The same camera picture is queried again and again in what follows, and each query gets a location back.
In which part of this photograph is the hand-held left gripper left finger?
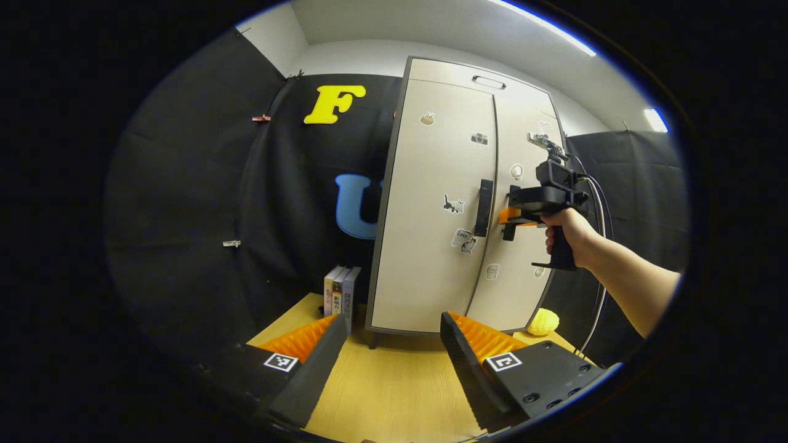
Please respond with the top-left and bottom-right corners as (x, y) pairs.
(197, 314), (348, 429)

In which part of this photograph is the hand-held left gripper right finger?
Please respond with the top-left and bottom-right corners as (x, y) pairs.
(440, 311), (616, 433)

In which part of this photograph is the black door handle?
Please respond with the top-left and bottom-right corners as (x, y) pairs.
(473, 178), (495, 238)
(502, 185), (521, 242)

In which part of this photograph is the grey cabinet door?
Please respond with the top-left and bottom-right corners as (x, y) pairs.
(465, 92), (567, 333)
(369, 79), (498, 333)

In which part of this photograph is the grey double-door shoe cabinet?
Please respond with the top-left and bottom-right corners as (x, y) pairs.
(365, 55), (570, 336)

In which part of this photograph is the grey cabinet top flap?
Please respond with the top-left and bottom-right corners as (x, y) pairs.
(403, 57), (555, 102)

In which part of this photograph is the beige spine book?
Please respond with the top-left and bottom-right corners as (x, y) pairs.
(324, 266), (343, 317)

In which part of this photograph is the pale grey book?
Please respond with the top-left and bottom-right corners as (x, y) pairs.
(342, 266), (363, 336)

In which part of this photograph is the yellow ribbed object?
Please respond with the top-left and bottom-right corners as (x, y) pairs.
(526, 308), (560, 337)

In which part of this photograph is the long ceiling light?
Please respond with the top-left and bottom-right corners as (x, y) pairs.
(492, 0), (597, 57)

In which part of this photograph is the black backdrop cloth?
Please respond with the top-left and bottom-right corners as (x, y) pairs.
(105, 28), (689, 370)

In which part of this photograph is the black cable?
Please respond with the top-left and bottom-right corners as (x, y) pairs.
(569, 154), (615, 357)

